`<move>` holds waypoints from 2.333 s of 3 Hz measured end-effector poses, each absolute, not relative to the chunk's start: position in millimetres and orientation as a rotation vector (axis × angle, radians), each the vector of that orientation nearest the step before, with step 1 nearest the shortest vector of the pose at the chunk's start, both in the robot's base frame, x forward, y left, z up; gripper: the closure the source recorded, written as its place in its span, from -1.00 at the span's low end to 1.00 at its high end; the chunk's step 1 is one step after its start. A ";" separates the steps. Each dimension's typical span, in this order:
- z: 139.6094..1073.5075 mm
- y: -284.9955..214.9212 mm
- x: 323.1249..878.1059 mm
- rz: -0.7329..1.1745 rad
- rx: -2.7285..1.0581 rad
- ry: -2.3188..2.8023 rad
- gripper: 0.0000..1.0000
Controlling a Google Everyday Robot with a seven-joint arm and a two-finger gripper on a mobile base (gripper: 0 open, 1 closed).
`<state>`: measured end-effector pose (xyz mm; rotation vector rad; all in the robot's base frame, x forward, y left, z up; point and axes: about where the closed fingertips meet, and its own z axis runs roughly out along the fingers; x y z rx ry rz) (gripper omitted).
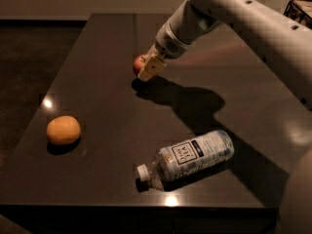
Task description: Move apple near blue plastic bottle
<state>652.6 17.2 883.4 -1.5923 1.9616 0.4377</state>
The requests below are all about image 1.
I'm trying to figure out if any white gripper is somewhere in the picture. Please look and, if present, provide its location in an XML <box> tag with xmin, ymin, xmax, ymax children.
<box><xmin>137</xmin><ymin>19</ymin><xmax>190</xmax><ymax>82</ymax></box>

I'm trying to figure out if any red apple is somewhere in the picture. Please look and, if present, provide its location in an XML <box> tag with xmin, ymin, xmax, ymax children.
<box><xmin>133</xmin><ymin>55</ymin><xmax>147</xmax><ymax>76</ymax></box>

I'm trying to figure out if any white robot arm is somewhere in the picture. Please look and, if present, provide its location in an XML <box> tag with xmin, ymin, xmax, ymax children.
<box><xmin>133</xmin><ymin>0</ymin><xmax>312</xmax><ymax>234</ymax></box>

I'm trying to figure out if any blue label plastic bottle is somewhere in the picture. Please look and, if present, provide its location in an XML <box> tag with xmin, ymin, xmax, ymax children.
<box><xmin>136</xmin><ymin>130</ymin><xmax>234</xmax><ymax>181</ymax></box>

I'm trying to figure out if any orange fruit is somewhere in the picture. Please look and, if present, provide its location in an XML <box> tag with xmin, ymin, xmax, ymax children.
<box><xmin>46</xmin><ymin>116</ymin><xmax>81</xmax><ymax>145</ymax></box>

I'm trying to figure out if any black wire basket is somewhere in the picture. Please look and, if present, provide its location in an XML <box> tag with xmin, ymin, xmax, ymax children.
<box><xmin>284</xmin><ymin>0</ymin><xmax>312</xmax><ymax>29</ymax></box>

